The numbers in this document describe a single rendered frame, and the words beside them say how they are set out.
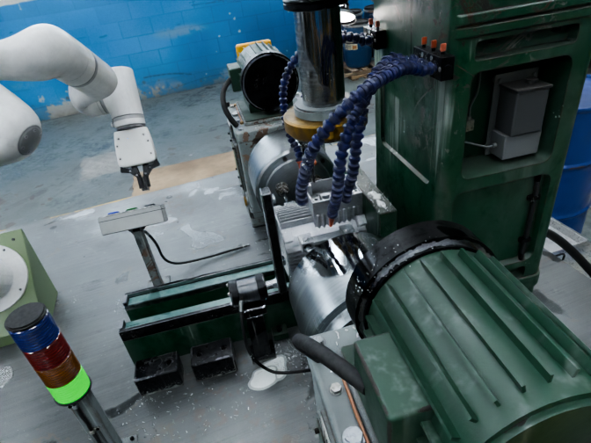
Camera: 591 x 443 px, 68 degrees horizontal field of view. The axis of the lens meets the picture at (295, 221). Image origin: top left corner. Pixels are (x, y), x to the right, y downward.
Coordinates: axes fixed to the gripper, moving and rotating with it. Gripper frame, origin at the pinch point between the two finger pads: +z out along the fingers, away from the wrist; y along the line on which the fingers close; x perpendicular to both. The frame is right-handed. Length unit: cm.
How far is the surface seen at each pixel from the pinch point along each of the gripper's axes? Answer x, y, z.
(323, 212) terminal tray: -29, 43, 16
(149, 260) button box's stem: 4.4, -4.7, 21.9
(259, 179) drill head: -4.9, 31.5, 5.6
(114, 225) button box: -3.5, -9.5, 9.6
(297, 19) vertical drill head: -45, 42, -21
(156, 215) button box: -3.5, 1.6, 9.4
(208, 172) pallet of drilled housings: 229, 9, -11
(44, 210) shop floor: 258, -130, -9
